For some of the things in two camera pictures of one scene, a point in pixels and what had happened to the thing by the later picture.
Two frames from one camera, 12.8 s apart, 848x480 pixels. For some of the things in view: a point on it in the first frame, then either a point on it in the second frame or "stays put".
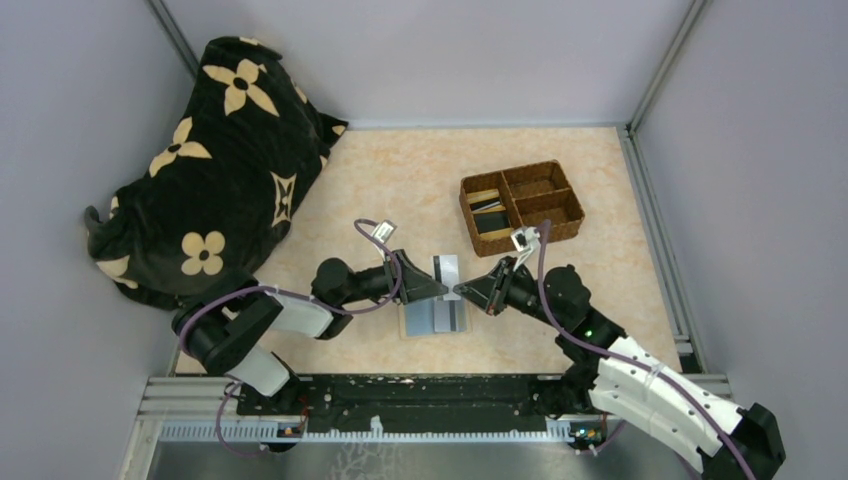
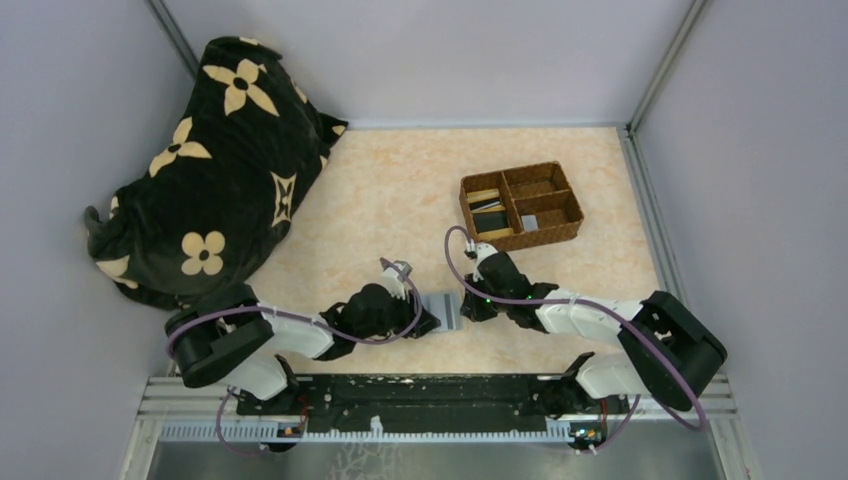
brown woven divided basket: x=497 y=202 stays put
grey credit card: x=448 y=315 stays put
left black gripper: x=399 y=275 → x=411 y=315
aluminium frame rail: x=713 y=385 stays put
